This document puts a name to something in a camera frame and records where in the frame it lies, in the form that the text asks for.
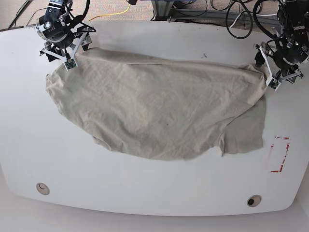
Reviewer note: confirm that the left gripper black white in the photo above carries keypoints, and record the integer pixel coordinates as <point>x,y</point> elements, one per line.
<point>276,66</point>

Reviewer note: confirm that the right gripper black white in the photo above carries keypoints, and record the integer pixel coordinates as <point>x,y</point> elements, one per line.
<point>67,45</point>

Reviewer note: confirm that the beige grey t-shirt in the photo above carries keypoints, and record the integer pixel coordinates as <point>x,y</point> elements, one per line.
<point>162,109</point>

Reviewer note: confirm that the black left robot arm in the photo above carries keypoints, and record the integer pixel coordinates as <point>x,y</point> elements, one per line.
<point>287,49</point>

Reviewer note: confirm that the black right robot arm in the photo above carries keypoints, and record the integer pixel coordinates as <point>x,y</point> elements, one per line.
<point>64,33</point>

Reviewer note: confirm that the red tape rectangle marking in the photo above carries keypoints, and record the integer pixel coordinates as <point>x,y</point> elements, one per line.
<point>278,152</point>

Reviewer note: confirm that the right round table grommet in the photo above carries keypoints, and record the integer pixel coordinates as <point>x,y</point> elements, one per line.
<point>254,200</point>

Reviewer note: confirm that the round table grommet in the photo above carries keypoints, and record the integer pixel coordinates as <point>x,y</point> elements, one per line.
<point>254,200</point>
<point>43,189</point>

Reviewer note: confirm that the left round table grommet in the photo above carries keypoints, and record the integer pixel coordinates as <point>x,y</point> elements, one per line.
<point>43,189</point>

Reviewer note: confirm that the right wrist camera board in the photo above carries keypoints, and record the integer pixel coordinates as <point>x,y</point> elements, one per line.
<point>70,64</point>

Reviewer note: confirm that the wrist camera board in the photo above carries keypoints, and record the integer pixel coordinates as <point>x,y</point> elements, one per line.
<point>70,64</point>
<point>273,83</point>

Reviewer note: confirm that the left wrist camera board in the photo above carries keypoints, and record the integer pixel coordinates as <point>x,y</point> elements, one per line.
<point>273,83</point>

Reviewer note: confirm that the aluminium frame rail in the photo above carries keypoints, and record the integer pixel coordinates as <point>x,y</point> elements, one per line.
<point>223,13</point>

